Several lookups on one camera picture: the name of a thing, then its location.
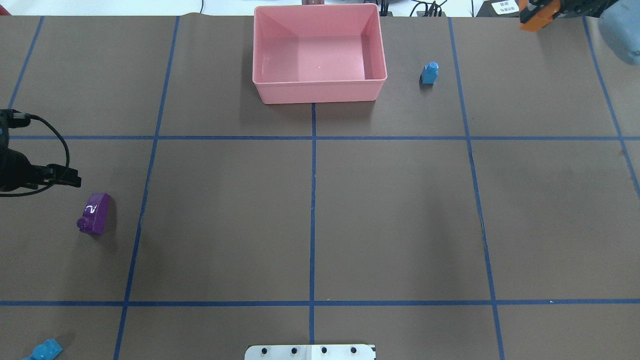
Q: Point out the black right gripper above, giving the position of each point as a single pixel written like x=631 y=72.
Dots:
x=575 y=7

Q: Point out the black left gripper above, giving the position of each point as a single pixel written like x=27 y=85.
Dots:
x=13 y=169

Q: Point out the orange block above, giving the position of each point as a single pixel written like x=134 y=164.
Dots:
x=537 y=14

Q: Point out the purple block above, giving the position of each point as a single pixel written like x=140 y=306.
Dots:
x=95 y=212

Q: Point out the small blue block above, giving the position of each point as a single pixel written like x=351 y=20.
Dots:
x=430 y=73

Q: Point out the long blue block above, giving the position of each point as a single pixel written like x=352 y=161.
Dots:
x=50 y=349

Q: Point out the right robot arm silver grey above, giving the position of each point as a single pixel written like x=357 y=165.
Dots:
x=618 y=24

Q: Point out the pink plastic box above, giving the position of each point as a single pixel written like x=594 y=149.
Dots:
x=318 y=53

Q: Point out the white camera stand pillar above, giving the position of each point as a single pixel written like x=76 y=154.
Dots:
x=311 y=352

